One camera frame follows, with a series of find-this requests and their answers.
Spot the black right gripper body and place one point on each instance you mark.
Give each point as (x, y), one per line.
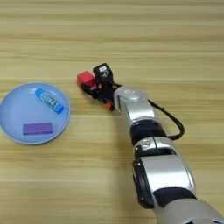
(103, 90)

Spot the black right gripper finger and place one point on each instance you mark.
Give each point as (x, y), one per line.
(89, 89)

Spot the blue glue stick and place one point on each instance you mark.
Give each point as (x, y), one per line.
(49, 101)

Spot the purple rectangular block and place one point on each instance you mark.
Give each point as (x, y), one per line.
(38, 128)

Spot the light blue round plate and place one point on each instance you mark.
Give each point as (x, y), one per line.
(17, 113)

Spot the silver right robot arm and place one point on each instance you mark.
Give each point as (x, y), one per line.
(157, 175)

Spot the red cube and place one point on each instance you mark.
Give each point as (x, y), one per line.
(85, 78)

